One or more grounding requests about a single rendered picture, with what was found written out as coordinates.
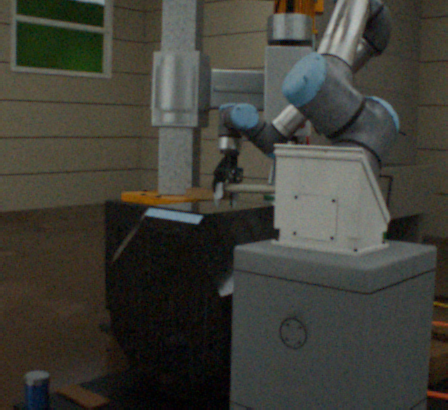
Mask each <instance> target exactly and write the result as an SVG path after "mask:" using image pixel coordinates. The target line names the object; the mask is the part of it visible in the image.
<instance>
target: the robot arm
mask: <svg viewBox="0 0 448 410"><path fill-rule="evenodd" d="M332 1H333V3H334V4H336V8H335V10H334V11H333V16H332V18H331V20H330V22H329V24H328V27H327V28H326V33H325V35H324V36H323V39H322V41H321V43H320V45H319V47H318V52H313V53H311V54H306V56H305V57H303V58H302V59H301V60H300V61H299V62H298V63H296V64H295V66H294V69H292V70H291V71H290V72H289V74H287V76H286V78H285V79H284V81H283V84H282V86H281V87H282V93H283V97H284V98H285V99H286V100H287V101H288V102H289V103H290V105H289V106H288V107H287V108H286V110H285V111H284V112H283V113H282V114H281V115H280V116H279V117H277V118H276V119H274V120H273V121H272V122H271V123H270V124H268V123H267V122H266V121H265V120H264V119H263V118H261V117H260V116H259V115H258V112H257V110H256V109H255V108H254V107H253V106H252V105H250V104H244V103H243V104H223V105H222V106H221V107H220V111H219V115H220V116H219V135H218V150H221V151H220V154H221V155H224V157H222V158H221V161H220V163H219V164H218V166H217V167H216V169H215V171H214V172H213V173H214V179H213V183H212V186H213V193H214V199H215V203H216V206H217V208H219V207H220V199H221V197H222V194H223V192H222V187H223V186H222V184H223V183H228V184H240V183H243V171H244V168H240V167H238V156H240V152H239V151H241V150H242V144H243V141H242V140H243V135H244V136H245V137H246V138H247V139H248V140H249V141H250V142H251V143H252V144H253V145H254V146H255V147H257V148H258V149H259V150H260V151H261V152H262V153H263V154H264V155H266V156H267V157H268V158H271V159H276V157H275V154H274V151H275V147H274V144H284V145H289V140H290V139H291V137H292V136H293V135H294V134H295V133H296V132H297V131H298V130H299V129H300V128H301V127H302V126H303V125H304V124H305V123H306V122H307V121H309V122H310V123H312V124H313V125H314V126H315V127H316V128H317V129H318V130H319V131H321V132H322V133H323V135H324V136H325V137H326V138H327V139H328V140H329V141H330V142H331V143H332V145H331V146H332V147H344V148H356V149H363V150H364V154H365V156H366V159H367V161H368V163H369V166H370V168H371V170H372V172H373V175H374V177H375V179H376V182H377V187H378V175H379V173H380V171H381V170H382V168H383V166H384V164H385V162H386V158H387V156H388V155H389V153H390V151H391V148H392V146H393V144H394V142H395V140H396V137H397V133H398V130H399V127H400V123H399V118H398V115H397V113H396V112H395V111H393V110H392V107H391V106H390V105H389V104H388V103H387V102H386V101H384V100H382V99H380V98H378V97H375V96H372V97H369V96H363V95H362V94H361V93H360V92H359V91H358V90H356V89H355V88H354V87H353V84H354V75H355V74H356V73H357V72H358V71H359V69H360V68H361V67H363V66H364V65H365V64H366V63H367V62H368V60H369V59H370V58H372V57H379V56H380V55H381V54H382V53H383V52H384V51H385V49H386V48H387V46H388V44H389V42H390V40H391V36H392V35H391V32H392V19H391V14H390V12H389V10H388V8H387V6H386V5H385V4H384V3H383V1H381V0H332ZM241 172H242V180H241Z"/></svg>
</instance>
